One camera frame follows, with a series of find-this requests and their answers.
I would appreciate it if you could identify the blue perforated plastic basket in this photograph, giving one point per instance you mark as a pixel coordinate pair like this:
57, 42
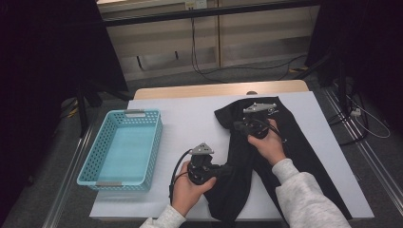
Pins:
123, 155

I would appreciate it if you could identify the black tripod stand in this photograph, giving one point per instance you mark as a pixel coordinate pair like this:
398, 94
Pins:
83, 107
341, 79

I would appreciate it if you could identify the beige wooden cabinet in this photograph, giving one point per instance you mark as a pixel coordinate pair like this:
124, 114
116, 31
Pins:
253, 41

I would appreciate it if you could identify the person's right hand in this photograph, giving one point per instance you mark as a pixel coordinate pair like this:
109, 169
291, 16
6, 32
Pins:
271, 148

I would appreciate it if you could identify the white wall socket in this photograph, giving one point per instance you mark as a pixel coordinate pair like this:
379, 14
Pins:
196, 4

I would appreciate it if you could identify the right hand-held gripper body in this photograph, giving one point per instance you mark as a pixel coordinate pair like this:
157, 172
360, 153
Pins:
256, 126

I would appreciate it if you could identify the black shorts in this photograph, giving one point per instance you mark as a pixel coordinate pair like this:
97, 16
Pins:
234, 190

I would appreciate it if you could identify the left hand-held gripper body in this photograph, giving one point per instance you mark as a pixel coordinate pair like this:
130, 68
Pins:
201, 171

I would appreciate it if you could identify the person's left hand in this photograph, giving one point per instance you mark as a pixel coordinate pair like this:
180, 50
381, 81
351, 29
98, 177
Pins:
187, 196

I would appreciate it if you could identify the metal floor rail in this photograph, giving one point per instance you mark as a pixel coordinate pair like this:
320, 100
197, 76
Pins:
63, 190
370, 155

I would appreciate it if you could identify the black curtain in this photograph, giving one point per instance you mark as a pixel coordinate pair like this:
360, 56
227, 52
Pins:
47, 79
374, 47

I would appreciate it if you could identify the white power adapter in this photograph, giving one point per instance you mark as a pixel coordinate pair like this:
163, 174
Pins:
355, 112

